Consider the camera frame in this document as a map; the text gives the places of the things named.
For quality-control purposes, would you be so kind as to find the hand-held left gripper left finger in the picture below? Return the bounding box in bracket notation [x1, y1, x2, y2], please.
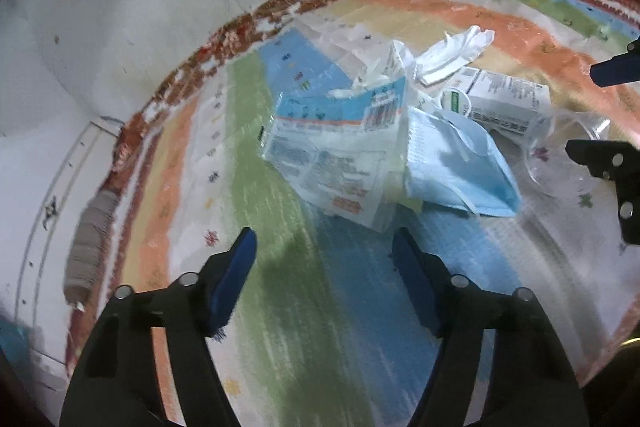
[59, 227, 258, 427]

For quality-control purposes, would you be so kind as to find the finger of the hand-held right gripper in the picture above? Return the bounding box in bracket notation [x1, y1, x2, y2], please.
[590, 38, 640, 86]
[565, 139, 640, 244]

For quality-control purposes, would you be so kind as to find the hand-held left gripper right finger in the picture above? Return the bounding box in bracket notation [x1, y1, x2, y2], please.
[391, 227, 592, 427]

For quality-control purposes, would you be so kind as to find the clear plastic cup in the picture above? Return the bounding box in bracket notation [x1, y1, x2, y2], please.
[524, 111, 612, 198]

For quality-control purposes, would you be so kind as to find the blue face mask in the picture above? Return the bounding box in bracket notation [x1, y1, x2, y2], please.
[404, 106, 522, 219]

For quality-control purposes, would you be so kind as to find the white medicine box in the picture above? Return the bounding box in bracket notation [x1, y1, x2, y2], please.
[467, 68, 551, 136]

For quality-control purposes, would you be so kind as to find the white blue plastic tissue packet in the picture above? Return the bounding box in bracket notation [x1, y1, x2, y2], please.
[260, 41, 408, 234]

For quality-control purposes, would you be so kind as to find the colourful striped blanket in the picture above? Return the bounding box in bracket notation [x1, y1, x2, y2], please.
[65, 0, 640, 427]

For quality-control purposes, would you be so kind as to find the grey ribbed cushion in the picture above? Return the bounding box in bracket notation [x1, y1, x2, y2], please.
[64, 191, 120, 308]

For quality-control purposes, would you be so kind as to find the small white cup green label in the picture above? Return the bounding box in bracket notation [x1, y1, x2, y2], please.
[439, 86, 475, 118]

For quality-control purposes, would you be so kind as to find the white crumpled tissue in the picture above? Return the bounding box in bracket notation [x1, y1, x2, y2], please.
[414, 26, 496, 86]

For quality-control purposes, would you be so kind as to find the white bed headboard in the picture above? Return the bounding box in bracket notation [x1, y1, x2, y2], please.
[0, 117, 126, 388]

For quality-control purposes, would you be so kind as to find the clear plastic wrap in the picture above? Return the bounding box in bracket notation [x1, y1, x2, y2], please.
[295, 19, 401, 80]

